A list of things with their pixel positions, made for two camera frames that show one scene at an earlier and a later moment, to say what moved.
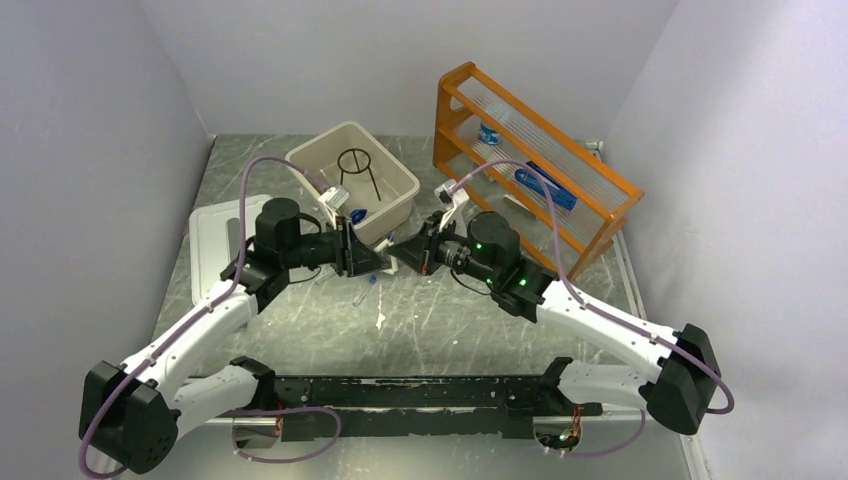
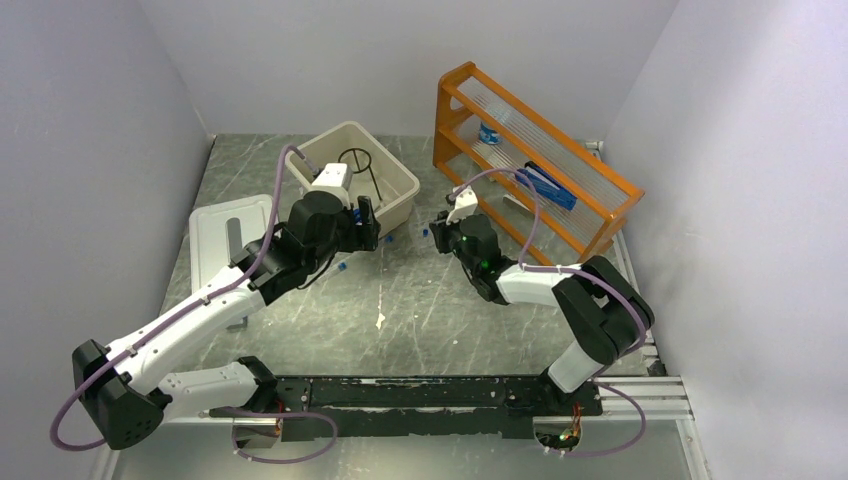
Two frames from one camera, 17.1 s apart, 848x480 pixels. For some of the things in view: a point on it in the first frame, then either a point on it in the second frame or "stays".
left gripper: [361, 258] → [360, 237]
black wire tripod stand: [357, 166] stays
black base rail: [418, 407] stays
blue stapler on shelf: [556, 191] stays
